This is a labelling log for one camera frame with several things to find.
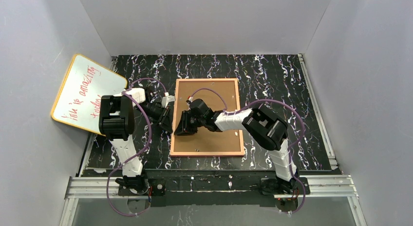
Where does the brown backing board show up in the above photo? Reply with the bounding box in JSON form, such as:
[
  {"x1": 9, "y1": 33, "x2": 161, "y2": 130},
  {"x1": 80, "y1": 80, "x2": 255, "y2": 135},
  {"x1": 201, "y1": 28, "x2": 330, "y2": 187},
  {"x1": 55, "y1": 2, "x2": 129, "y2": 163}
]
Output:
[{"x1": 173, "y1": 80, "x2": 242, "y2": 153}]

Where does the pink wooden picture frame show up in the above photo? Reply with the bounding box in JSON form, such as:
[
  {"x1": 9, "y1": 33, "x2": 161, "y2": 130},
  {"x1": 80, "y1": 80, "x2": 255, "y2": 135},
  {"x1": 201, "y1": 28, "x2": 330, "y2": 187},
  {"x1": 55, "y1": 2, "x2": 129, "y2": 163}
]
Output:
[{"x1": 169, "y1": 78, "x2": 245, "y2": 158}]

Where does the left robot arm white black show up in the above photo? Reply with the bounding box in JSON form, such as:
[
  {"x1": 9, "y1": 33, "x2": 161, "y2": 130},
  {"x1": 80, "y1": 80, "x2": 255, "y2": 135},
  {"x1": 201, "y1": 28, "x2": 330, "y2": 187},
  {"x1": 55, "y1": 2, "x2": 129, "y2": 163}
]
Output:
[{"x1": 98, "y1": 88, "x2": 175, "y2": 177}]

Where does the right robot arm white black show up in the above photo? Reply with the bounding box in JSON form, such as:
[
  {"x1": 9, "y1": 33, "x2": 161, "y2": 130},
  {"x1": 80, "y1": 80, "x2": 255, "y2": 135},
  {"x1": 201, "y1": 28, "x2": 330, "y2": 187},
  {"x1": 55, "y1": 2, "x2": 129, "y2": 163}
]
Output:
[{"x1": 173, "y1": 99, "x2": 299, "y2": 182}]

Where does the yellow-framed whiteboard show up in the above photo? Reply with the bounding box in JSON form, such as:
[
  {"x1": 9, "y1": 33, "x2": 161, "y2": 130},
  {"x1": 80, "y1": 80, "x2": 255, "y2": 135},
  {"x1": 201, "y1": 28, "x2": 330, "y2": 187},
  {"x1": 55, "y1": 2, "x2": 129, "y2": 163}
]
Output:
[{"x1": 51, "y1": 54, "x2": 128, "y2": 134}]

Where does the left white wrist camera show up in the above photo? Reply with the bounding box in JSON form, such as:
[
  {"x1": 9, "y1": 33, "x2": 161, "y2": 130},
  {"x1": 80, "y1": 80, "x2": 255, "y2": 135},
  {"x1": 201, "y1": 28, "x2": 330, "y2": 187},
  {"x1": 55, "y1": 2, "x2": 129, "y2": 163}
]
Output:
[{"x1": 161, "y1": 92, "x2": 175, "y2": 108}]

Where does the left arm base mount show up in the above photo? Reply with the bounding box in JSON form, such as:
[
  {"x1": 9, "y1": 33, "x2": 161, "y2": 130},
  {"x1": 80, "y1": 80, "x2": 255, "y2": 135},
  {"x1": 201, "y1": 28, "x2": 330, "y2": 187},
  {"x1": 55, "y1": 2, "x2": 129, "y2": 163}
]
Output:
[{"x1": 115, "y1": 176, "x2": 166, "y2": 196}]

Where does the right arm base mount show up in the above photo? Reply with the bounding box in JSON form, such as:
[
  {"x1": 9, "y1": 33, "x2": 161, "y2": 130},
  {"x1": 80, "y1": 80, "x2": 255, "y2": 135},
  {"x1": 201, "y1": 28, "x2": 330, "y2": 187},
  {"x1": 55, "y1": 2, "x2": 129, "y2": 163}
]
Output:
[{"x1": 259, "y1": 177, "x2": 311, "y2": 208}]

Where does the aluminium rail front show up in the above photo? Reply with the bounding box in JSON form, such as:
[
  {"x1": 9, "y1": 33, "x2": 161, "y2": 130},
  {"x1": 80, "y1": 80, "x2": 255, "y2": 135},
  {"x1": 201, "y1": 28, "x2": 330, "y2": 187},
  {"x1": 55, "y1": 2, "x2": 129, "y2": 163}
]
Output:
[{"x1": 59, "y1": 171, "x2": 367, "y2": 226}]

